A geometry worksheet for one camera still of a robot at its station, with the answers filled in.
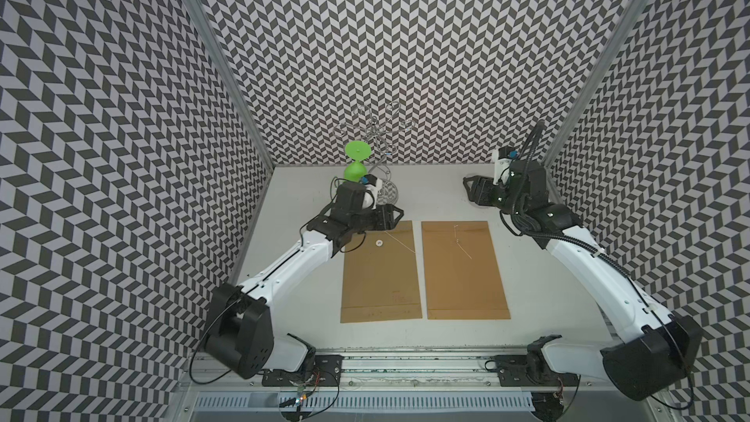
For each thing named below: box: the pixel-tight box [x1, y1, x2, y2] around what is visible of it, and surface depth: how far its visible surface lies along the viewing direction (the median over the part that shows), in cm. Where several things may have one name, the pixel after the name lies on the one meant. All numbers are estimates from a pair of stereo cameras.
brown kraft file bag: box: [420, 220, 511, 320], surface depth 96 cm
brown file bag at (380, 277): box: [339, 220, 423, 324], surface depth 91 cm
